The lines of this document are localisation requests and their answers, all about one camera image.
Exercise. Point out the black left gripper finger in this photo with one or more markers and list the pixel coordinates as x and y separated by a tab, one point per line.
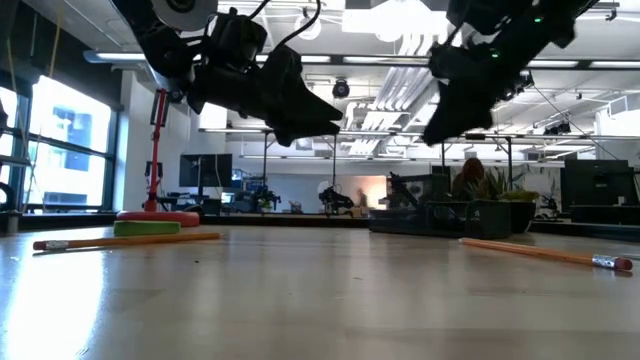
310	100
295	134

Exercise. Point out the large window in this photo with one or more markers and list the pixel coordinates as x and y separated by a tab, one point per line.
70	130

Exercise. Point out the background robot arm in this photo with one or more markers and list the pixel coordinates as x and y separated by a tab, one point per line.
335	199
260	197

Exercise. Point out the black mesh desk organizer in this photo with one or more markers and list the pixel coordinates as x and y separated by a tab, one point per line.
440	220

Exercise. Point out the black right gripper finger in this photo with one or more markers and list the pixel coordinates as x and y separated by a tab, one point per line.
460	120

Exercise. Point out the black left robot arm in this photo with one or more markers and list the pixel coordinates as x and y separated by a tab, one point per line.
150	40

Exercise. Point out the yellow pencil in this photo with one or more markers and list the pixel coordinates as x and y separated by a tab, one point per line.
540	251
125	241

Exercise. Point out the black metal background frame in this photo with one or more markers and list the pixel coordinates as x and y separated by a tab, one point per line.
500	136
300	132

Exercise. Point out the large black background monitor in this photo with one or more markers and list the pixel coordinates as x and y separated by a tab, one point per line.
595	185

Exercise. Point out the black ceiling camera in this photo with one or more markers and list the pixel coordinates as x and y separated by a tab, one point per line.
341	90

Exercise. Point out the black aluminium table frame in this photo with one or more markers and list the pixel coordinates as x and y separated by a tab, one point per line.
280	220

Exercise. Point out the potted succulent plant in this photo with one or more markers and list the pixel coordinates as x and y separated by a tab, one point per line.
520	215

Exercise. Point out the red desk lamp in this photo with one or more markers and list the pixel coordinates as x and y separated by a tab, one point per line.
160	218

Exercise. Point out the green sticky note pad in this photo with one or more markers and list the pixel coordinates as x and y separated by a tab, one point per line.
145	229

